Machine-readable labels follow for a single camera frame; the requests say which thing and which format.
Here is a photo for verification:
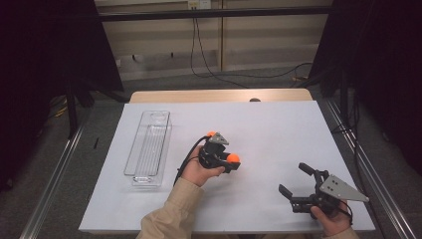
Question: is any black horizontal bar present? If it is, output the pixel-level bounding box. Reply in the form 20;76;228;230
98;5;332;23

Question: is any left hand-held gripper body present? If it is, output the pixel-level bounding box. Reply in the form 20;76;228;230
198;131;233;170

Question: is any right hand-held gripper black cable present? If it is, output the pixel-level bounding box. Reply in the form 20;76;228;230
339;200;354;227

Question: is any black curtain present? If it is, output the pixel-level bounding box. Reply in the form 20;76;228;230
0;0;124;193
308;0;422;177

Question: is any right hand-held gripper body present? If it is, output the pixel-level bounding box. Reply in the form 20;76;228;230
290;169;370;219

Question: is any person's left hand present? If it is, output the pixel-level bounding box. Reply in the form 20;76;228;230
180;144;226;187

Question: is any black hanging cable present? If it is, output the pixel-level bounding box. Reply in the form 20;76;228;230
189;18;313;80
194;18;250;90

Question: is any hand-held gripper black cable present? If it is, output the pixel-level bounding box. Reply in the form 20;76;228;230
172;135;212;187
339;200;354;227

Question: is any wooden table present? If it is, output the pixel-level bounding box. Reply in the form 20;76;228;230
128;88;314;104

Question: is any metal floor rail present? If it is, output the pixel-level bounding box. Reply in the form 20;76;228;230
19;122;88;239
326;99;417;239

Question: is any left hand-held gripper black cable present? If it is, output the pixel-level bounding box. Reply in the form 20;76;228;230
172;135;212;187

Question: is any white wall socket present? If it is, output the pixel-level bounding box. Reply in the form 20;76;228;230
187;0;212;10

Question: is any person's right hand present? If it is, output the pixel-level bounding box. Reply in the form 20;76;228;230
310;200;353;238

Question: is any clear plastic tray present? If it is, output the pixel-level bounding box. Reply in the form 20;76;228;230
123;110;173;187

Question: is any black floor cable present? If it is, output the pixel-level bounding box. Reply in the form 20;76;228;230
331;96;366;197

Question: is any white board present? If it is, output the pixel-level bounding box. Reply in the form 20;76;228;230
78;101;376;233

